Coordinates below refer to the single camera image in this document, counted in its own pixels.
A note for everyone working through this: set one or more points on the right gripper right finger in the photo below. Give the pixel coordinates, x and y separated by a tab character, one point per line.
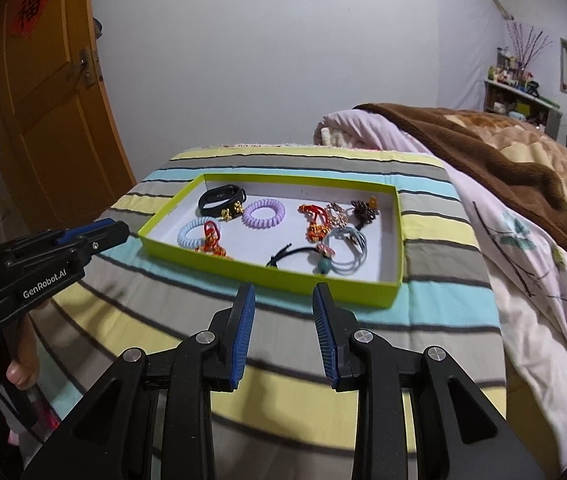
334	327

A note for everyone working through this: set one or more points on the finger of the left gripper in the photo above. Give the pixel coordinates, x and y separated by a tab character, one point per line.
104	239
70	234

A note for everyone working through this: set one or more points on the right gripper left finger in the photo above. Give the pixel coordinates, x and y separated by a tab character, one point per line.
232	329

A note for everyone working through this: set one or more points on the black tie with flower bead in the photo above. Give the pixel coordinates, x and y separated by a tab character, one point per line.
320	254

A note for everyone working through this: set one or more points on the small red knot charm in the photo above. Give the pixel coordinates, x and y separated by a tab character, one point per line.
212	240

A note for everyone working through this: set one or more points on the pink rhinestone hair clip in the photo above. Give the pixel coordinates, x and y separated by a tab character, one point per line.
337	216

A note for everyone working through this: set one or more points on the black fitness band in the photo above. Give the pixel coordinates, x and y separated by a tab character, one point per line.
212	202

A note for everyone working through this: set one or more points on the person's left hand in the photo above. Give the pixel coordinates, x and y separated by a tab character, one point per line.
3	364

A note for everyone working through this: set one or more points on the lime green cardboard tray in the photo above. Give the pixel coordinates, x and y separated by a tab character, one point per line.
370	279

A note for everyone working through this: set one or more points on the wooden door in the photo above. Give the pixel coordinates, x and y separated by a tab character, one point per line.
61	155

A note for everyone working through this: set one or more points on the pink floral quilt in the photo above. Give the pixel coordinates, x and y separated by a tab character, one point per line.
528	273

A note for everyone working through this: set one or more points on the red fu door sticker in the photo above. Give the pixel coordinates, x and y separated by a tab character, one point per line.
28	14

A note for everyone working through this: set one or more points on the brown plush blanket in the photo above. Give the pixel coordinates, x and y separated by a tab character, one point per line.
520	165

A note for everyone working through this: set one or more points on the cluttered shelf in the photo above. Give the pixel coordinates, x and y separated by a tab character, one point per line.
511	92

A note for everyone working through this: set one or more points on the purple blossom branches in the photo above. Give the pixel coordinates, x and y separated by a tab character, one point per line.
528	42

